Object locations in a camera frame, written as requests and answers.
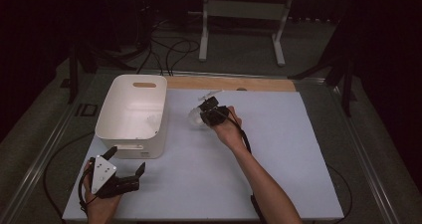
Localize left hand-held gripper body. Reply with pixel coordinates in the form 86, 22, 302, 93
91, 154, 140, 199

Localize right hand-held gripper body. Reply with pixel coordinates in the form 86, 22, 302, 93
198, 90, 231, 127

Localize white plastic storage bin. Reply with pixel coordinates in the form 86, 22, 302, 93
95, 74, 168, 160

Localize person's right hand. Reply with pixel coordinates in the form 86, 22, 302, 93
212, 106, 249, 152

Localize person's left hand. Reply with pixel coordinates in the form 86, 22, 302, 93
83, 161, 122, 219

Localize light blue table mat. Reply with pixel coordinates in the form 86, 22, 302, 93
62, 88, 345, 222

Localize black floor socket plate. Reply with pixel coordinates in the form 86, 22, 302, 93
74, 103, 100, 117

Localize black metal stand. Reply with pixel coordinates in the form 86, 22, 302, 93
68, 44, 101, 106
288, 18, 358, 118

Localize white metal stand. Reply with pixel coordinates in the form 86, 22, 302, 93
198, 0, 297, 68

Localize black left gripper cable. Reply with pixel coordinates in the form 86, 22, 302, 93
43, 131, 98, 220

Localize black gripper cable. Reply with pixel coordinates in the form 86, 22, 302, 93
227, 112, 353, 224
43, 131, 98, 220

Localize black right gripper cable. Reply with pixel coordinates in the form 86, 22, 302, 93
227, 112, 353, 224

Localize black floor cable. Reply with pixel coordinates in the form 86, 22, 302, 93
164, 39, 201, 77
133, 18, 167, 77

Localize metal floor rail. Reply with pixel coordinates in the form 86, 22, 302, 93
326, 81, 402, 224
0, 74, 98, 224

